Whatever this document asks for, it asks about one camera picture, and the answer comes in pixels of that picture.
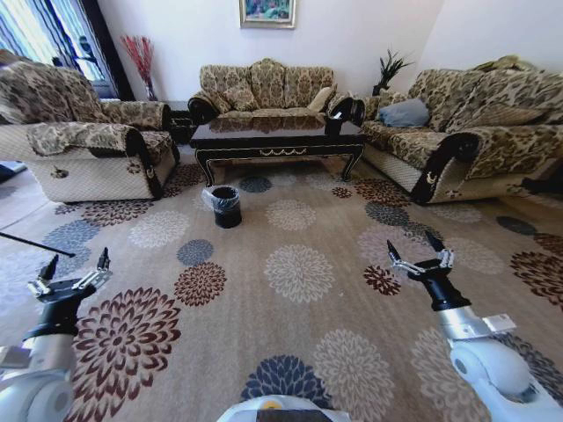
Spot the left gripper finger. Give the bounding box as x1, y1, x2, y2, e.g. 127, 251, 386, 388
26, 254, 60, 300
71, 246, 113, 291

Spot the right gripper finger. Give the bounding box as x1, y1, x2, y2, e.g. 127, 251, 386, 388
385, 239, 427, 275
424, 230, 455, 270

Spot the black trash bin with liner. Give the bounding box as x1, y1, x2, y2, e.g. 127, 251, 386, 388
201, 185, 244, 229

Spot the thin black rod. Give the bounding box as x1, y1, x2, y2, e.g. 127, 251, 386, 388
0, 230, 77, 258

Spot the floral patterned carpet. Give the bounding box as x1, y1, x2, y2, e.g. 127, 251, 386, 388
0, 162, 563, 422

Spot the floral patterned long sofa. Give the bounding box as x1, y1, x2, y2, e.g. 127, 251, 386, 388
359, 55, 563, 206

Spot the floral patterned armchair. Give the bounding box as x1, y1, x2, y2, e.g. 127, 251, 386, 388
0, 59, 181, 204

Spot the grey blue cushion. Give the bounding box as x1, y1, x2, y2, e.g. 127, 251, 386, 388
377, 97, 431, 128

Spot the dark glossy coffee table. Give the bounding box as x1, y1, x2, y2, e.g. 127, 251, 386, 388
188, 114, 368, 187

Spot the dark side table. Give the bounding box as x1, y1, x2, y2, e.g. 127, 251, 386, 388
160, 99, 194, 147

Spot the beige sofa cushion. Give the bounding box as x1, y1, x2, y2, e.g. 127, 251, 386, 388
306, 86, 333, 113

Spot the dark potted plant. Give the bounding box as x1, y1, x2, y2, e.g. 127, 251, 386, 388
371, 47, 414, 97

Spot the white robot front shell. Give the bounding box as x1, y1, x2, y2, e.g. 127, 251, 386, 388
216, 394, 353, 422

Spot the floral patterned two-seat sofa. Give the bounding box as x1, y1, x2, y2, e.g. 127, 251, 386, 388
187, 57, 366, 128

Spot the red branch vase arrangement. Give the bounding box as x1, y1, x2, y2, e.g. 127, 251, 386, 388
120, 34, 158, 102

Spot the striped window curtain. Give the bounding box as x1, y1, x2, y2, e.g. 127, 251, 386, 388
0, 0, 111, 84

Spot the framed wall painting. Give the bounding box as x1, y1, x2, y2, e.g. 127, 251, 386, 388
239, 0, 297, 30

